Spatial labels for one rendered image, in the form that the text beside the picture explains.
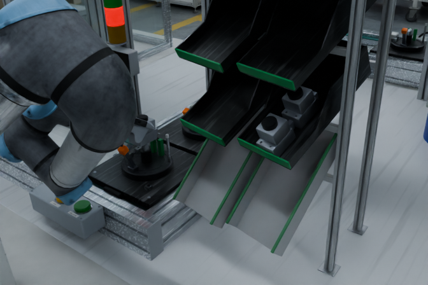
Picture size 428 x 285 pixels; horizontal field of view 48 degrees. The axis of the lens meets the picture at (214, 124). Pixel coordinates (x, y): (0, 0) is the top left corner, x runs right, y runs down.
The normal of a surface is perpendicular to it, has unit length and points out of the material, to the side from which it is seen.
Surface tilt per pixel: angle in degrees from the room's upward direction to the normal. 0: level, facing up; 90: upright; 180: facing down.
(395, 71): 90
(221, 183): 45
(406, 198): 0
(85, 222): 90
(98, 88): 72
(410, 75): 90
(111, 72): 59
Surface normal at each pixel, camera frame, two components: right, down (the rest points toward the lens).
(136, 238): -0.60, 0.39
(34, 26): 0.11, -0.04
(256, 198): -0.54, -0.38
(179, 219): 0.80, 0.26
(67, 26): 0.46, -0.37
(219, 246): -0.03, -0.88
